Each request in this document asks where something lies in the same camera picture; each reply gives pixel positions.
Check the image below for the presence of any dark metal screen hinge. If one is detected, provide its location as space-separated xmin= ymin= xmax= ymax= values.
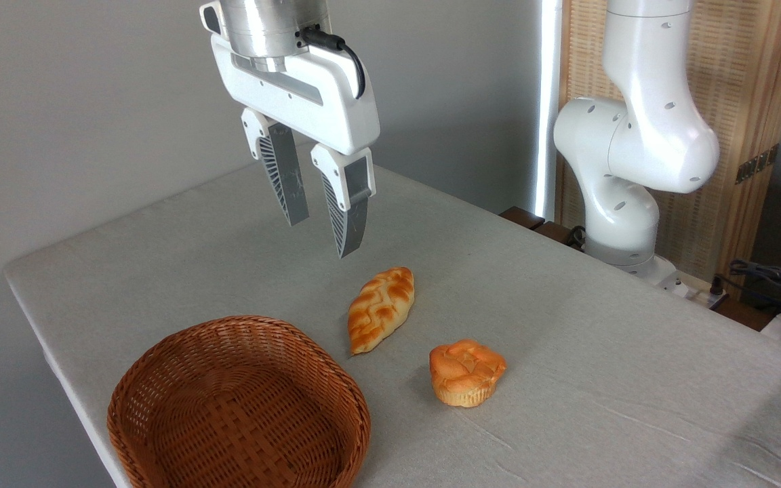
xmin=734 ymin=144 xmax=780 ymax=185

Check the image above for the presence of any white power strip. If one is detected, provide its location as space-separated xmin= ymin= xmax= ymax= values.
xmin=662 ymin=270 xmax=728 ymax=310

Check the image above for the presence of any black cable bundle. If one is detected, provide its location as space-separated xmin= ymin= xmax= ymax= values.
xmin=711 ymin=260 xmax=781 ymax=321

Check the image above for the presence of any grey tablecloth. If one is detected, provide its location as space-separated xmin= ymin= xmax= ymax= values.
xmin=3 ymin=150 xmax=781 ymax=488

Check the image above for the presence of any brown wicker basket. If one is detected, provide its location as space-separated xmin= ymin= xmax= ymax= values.
xmin=106 ymin=315 xmax=372 ymax=488

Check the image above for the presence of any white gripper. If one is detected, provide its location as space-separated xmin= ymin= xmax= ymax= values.
xmin=199 ymin=1 xmax=382 ymax=259

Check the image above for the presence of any long braided bread loaf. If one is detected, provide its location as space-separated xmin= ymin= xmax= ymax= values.
xmin=348 ymin=266 xmax=416 ymax=355

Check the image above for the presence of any dark wooden block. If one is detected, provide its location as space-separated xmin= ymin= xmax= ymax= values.
xmin=533 ymin=220 xmax=585 ymax=252
xmin=499 ymin=206 xmax=546 ymax=231

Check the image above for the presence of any round orange bread bun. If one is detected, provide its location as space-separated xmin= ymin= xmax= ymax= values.
xmin=429 ymin=339 xmax=508 ymax=409

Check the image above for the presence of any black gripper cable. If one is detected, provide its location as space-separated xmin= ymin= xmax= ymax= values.
xmin=299 ymin=26 xmax=367 ymax=100

